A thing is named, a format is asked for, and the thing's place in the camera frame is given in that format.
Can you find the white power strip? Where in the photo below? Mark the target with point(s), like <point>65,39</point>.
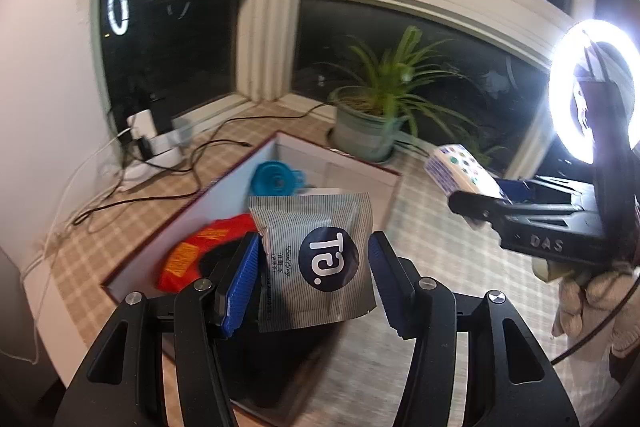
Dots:
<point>165,144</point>

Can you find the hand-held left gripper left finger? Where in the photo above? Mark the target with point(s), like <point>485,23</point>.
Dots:
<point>240,287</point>

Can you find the person's right hand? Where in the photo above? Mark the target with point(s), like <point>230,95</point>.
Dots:
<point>585,307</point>

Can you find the red fabric pouch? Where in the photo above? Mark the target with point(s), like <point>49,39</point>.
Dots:
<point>190,252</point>

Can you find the cardboard box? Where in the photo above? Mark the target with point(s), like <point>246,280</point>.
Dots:
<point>345,177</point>

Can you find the grey striped packet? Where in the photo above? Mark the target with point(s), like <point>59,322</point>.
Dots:
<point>320,257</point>

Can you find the small green plantlet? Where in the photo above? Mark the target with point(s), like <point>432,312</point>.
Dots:
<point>482,154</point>

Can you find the blue silicone cup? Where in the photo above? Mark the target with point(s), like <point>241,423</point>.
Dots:
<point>270,179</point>

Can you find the potted green plant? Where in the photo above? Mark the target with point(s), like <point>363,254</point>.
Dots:
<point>360,127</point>

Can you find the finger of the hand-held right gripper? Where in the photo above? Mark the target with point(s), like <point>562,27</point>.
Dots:
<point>475,207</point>
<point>517,191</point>

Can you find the white dotted tissue pack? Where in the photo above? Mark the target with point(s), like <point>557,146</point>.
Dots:
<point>460,167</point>

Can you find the beige plaid tablecloth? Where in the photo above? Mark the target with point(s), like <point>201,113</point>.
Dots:
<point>125,252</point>

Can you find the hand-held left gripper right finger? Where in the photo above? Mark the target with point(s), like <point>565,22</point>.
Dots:
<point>387,282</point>

